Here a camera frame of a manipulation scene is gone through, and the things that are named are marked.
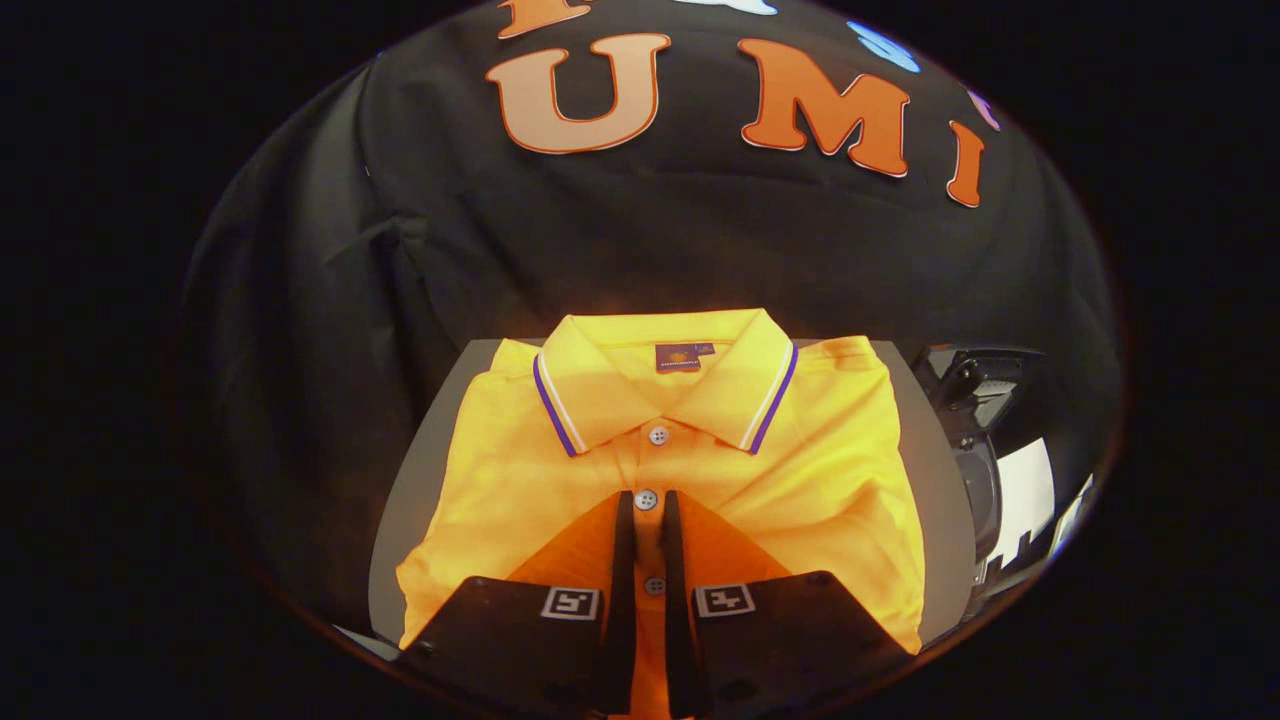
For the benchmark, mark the black backdrop cloth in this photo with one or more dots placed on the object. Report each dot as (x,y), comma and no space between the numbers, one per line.
(650,230)

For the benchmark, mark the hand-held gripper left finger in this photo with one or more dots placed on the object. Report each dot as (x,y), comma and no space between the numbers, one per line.
(625,600)

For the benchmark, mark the white box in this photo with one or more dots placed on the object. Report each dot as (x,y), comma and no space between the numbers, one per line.
(1028,500)

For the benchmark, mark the yellow polo shirt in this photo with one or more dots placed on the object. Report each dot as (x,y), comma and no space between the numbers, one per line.
(500,480)

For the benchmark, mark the grey cabinet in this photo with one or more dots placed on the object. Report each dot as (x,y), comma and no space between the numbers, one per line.
(400,540)

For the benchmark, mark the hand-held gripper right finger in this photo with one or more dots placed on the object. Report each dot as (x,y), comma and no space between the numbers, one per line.
(675,600)

